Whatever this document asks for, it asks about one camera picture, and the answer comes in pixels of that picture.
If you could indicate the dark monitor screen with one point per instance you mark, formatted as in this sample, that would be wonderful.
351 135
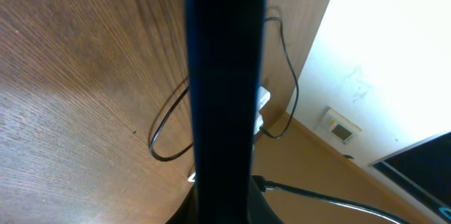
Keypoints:
423 171

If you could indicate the white wall socket plate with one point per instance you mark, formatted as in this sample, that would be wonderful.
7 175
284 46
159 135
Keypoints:
339 127

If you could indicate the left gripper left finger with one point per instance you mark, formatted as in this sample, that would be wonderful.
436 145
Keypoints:
187 212

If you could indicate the white power strip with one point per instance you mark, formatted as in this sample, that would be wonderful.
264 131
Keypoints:
262 99

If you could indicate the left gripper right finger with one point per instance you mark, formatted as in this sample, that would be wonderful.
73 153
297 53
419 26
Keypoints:
259 212

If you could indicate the blue screen Galaxy smartphone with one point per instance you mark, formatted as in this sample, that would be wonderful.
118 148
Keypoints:
224 47

